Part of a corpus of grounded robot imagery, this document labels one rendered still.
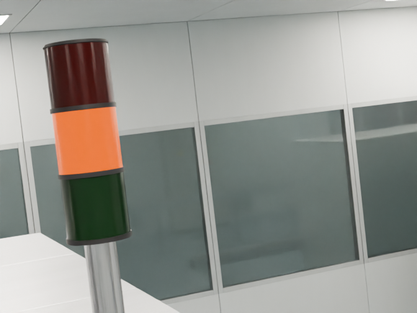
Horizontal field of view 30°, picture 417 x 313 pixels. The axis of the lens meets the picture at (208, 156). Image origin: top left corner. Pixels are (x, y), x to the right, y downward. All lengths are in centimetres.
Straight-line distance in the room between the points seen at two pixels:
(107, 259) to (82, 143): 9
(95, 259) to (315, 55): 535
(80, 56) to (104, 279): 17
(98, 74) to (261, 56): 512
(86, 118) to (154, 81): 479
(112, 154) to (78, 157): 3
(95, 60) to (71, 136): 6
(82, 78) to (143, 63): 478
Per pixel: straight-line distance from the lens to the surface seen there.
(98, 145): 58
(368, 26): 618
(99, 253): 60
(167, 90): 539
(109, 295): 61
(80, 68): 58
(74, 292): 92
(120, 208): 59
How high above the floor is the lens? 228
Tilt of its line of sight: 3 degrees down
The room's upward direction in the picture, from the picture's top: 7 degrees counter-clockwise
